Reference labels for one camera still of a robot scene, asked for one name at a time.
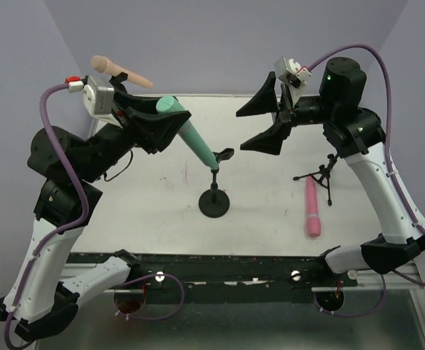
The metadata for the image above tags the beige toy microphone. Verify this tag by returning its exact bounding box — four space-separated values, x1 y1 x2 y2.
90 55 154 89

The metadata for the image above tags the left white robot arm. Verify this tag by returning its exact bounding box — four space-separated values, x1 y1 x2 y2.
0 92 191 347

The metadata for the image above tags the teal toy microphone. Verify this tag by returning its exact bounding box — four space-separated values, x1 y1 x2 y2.
155 96 219 171

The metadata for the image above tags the pink toy microphone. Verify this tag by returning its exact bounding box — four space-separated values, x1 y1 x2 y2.
305 177 321 238

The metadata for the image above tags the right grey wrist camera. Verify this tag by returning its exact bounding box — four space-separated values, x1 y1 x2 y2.
274 56 312 104

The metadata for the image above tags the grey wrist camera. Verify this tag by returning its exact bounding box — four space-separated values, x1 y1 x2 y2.
65 76 120 127
274 56 312 104

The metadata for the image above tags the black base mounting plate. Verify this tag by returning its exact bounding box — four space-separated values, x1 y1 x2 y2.
98 253 361 306

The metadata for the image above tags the aluminium frame rail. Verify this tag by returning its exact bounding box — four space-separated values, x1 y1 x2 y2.
18 96 106 350

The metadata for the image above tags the black tripod microphone stand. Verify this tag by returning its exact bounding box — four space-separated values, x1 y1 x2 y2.
293 154 339 206

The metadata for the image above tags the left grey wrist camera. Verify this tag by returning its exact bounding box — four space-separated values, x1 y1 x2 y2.
65 76 120 127

